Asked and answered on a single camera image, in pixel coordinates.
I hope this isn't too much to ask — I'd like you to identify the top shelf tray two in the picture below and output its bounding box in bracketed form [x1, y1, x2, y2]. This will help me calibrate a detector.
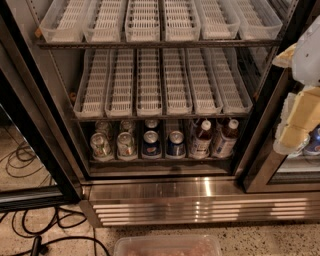
[82, 0, 127, 43]

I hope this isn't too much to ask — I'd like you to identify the left tea bottle white cap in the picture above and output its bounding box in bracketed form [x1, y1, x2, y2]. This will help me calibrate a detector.
[190, 119, 213, 159]

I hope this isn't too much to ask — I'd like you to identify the shelf tray one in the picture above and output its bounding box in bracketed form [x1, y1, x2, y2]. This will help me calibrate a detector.
[74, 49, 110, 119]
[40, 0, 90, 43]

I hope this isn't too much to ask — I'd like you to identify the tea bottle white cap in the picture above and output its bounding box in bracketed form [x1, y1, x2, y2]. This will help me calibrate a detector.
[190, 119, 213, 159]
[212, 119, 239, 158]

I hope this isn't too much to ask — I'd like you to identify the left glass fridge door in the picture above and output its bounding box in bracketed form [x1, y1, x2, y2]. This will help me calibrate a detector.
[0, 45, 79, 213]

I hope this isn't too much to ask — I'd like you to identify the top shelf tray six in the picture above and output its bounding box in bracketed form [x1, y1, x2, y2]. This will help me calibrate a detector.
[231, 0, 282, 40]

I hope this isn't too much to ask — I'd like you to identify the middle shelf tray six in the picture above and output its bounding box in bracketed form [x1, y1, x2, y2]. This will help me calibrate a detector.
[211, 48, 252, 114]

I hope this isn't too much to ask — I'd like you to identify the shelf tray three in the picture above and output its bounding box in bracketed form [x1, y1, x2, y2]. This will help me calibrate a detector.
[136, 49, 162, 116]
[125, 0, 160, 42]

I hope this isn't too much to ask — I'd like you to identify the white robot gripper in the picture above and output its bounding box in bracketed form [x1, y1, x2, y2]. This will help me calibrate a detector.
[272, 15, 320, 155]

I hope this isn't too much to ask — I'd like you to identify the right glass fridge door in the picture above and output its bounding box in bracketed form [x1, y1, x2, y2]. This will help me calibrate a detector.
[243, 69, 320, 193]

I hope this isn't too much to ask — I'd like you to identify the top shelf tray four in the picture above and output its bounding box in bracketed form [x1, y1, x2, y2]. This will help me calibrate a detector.
[163, 0, 201, 42]

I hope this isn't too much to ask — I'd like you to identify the middle shelf tray two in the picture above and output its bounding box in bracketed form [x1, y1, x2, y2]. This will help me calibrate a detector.
[105, 49, 134, 117]

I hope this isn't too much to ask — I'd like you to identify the shelf tray six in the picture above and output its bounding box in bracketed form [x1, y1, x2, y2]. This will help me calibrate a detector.
[231, 0, 282, 40]
[211, 48, 252, 114]

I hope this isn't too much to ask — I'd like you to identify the pepsi can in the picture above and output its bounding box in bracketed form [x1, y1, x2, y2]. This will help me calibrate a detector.
[142, 130, 161, 159]
[166, 130, 186, 158]
[304, 125, 320, 156]
[144, 119, 160, 132]

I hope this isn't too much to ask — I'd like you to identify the top shelf tray five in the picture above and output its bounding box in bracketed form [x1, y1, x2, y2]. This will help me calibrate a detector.
[195, 0, 240, 40]

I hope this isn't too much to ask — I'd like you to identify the black floor cable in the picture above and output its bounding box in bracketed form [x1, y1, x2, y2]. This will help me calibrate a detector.
[0, 205, 112, 256]

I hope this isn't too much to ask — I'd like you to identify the green soda can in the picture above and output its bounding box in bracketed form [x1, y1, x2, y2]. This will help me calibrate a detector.
[120, 120, 136, 134]
[117, 132, 137, 161]
[90, 133, 113, 162]
[95, 121, 113, 138]

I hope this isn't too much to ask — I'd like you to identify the top shelf tray one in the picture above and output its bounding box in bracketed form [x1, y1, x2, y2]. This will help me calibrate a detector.
[40, 0, 90, 43]

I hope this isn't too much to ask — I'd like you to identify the middle shelf tray one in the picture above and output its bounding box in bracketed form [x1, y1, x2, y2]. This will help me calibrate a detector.
[74, 49, 110, 119]

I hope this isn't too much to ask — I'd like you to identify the glass fridge door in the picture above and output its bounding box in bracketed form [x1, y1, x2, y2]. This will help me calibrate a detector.
[0, 45, 79, 213]
[243, 69, 320, 193]

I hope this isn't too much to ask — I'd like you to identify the middle shelf tray four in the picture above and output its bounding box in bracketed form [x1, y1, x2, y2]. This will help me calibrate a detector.
[162, 48, 193, 115]

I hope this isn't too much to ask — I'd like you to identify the middle shelf tray five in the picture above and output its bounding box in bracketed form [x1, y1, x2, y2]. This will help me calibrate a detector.
[185, 48, 223, 116]

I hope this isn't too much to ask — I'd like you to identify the shelf tray five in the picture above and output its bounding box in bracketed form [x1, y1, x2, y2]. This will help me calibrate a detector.
[185, 48, 223, 116]
[195, 0, 240, 40]

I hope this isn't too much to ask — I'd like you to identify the clear plastic bin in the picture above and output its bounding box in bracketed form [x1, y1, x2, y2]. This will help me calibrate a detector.
[113, 235, 223, 256]

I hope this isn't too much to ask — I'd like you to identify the shelf tray two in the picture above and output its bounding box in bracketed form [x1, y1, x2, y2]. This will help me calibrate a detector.
[105, 49, 134, 117]
[82, 0, 127, 43]

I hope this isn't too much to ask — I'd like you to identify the right tea bottle white cap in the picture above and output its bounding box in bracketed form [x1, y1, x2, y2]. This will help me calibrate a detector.
[212, 119, 239, 158]

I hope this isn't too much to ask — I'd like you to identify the stainless steel fridge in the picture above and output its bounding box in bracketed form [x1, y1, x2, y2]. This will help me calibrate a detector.
[0, 0, 319, 227]

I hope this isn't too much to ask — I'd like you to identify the shelf tray four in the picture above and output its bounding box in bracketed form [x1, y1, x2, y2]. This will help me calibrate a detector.
[163, 0, 201, 42]
[162, 48, 193, 115]

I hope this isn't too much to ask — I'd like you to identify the rear left green soda can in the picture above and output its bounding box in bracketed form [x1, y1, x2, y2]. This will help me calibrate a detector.
[95, 121, 113, 138]

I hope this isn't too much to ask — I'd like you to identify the front left green soda can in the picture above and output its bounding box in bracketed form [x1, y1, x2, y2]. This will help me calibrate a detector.
[90, 133, 113, 162]

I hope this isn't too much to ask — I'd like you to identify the top shelf tray three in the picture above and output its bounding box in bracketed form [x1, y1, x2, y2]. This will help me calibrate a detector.
[125, 0, 160, 42]

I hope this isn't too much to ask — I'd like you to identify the middle shelf tray three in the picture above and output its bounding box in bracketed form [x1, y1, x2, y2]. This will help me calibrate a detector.
[136, 49, 162, 116]

